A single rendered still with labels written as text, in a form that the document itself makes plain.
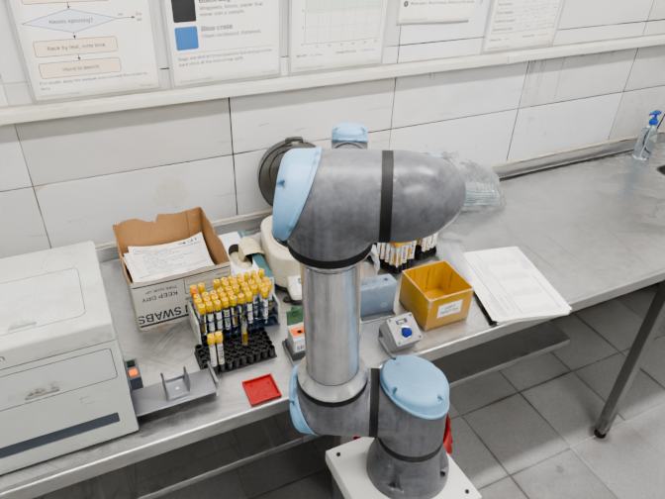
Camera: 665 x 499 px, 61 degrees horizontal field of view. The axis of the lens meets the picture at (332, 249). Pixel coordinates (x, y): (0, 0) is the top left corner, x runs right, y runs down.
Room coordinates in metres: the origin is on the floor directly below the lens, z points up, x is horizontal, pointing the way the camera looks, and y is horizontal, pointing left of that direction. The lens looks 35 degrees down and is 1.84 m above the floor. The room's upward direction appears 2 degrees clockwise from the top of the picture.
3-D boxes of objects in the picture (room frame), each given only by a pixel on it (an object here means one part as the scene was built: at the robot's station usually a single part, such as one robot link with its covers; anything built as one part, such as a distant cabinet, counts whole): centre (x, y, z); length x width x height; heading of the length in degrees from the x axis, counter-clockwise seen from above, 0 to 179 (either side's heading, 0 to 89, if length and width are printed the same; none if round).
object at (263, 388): (0.85, 0.14, 0.88); 0.07 x 0.07 x 0.01; 27
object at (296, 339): (0.96, 0.07, 0.92); 0.05 x 0.04 x 0.06; 24
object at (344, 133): (1.09, -0.03, 1.34); 0.09 x 0.08 x 0.11; 177
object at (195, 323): (1.06, 0.23, 0.91); 0.20 x 0.10 x 0.07; 117
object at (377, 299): (1.13, -0.11, 0.93); 0.10 x 0.07 x 0.10; 112
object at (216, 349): (0.95, 0.22, 0.93); 0.17 x 0.09 x 0.11; 117
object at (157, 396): (0.80, 0.33, 0.92); 0.21 x 0.07 x 0.05; 117
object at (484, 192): (1.74, -0.49, 0.94); 0.20 x 0.17 x 0.14; 91
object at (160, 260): (1.19, 0.42, 0.95); 0.29 x 0.25 x 0.15; 27
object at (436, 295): (1.15, -0.27, 0.93); 0.13 x 0.13 x 0.10; 26
